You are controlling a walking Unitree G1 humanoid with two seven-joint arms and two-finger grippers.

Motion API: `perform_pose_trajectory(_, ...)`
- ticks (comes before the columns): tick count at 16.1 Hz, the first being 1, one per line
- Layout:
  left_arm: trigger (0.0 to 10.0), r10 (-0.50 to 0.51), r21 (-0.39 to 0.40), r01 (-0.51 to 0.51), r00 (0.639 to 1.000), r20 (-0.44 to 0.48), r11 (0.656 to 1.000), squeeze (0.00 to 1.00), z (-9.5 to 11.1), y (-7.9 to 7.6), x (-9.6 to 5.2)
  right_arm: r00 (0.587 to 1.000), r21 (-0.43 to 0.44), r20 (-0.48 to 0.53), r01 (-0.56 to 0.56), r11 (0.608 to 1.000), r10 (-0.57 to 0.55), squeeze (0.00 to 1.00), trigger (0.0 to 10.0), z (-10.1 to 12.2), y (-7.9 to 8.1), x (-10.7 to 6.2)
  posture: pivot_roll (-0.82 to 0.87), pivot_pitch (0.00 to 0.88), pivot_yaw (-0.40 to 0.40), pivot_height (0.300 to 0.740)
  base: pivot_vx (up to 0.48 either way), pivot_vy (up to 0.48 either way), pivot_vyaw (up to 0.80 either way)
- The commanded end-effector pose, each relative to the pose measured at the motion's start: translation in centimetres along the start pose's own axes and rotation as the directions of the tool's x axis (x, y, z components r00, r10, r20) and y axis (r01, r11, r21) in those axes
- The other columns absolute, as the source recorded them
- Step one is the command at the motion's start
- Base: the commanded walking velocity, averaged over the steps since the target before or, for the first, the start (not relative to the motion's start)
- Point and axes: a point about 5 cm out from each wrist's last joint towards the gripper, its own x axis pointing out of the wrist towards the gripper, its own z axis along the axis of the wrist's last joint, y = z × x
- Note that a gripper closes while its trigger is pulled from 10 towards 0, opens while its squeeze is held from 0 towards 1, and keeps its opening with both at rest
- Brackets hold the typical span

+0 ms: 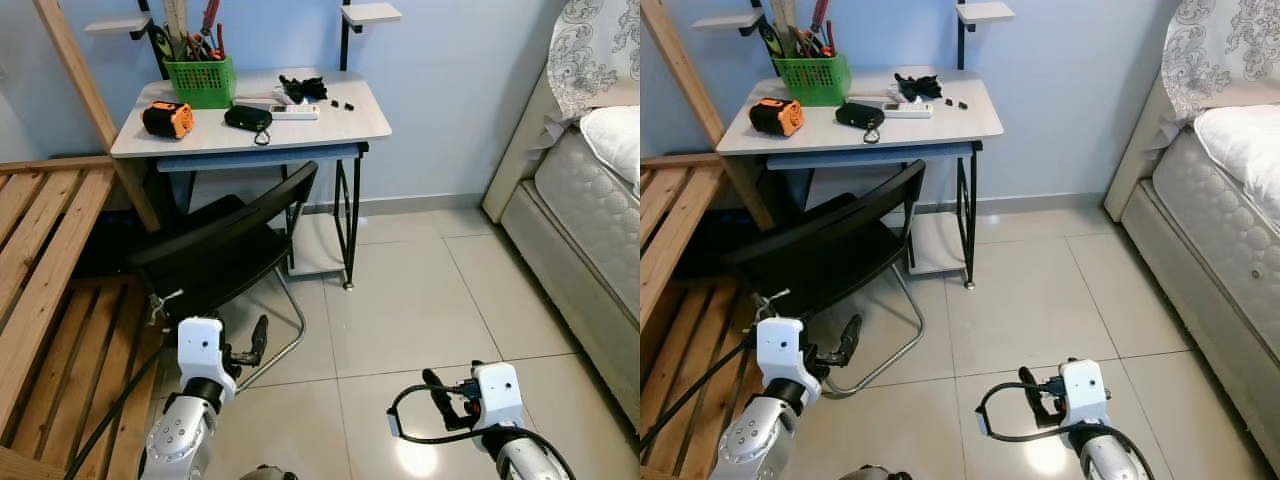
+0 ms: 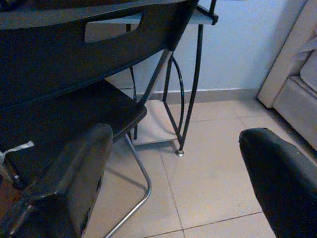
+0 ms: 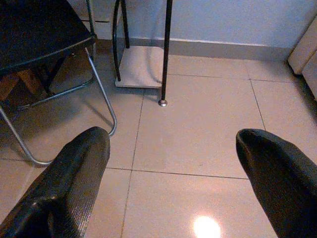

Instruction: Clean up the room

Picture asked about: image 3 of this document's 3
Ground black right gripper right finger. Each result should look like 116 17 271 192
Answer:
235 128 317 238

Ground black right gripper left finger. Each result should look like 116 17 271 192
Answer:
0 126 111 238

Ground white furniture unit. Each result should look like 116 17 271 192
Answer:
287 7 317 100

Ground white board black tube stand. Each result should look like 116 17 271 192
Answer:
112 0 165 89

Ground black metal table leg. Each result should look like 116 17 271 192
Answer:
158 0 173 107

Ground brown wooden frame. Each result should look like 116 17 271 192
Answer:
0 69 49 102

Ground black chair with chrome frame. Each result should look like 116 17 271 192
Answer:
0 0 117 166

